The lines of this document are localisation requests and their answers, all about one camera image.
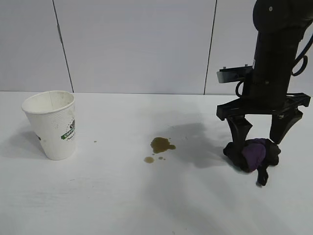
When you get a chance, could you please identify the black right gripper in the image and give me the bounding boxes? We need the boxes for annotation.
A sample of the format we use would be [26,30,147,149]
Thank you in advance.
[216,58,312,151]

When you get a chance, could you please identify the purple and black cloth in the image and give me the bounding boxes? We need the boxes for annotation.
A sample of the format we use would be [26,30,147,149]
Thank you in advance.
[223,138,282,186]

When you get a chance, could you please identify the white paper coffee cup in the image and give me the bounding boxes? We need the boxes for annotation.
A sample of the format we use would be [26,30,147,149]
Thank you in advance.
[21,90,76,161]

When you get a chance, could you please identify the large brown coffee puddle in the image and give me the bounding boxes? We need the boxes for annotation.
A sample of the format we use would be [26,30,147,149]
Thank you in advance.
[150,137,177,155]

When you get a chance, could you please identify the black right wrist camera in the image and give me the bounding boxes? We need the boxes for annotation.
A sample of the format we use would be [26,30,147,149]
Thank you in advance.
[216,65,255,84]

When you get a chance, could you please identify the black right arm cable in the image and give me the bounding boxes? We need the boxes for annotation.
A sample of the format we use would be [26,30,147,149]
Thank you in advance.
[291,30,313,76]

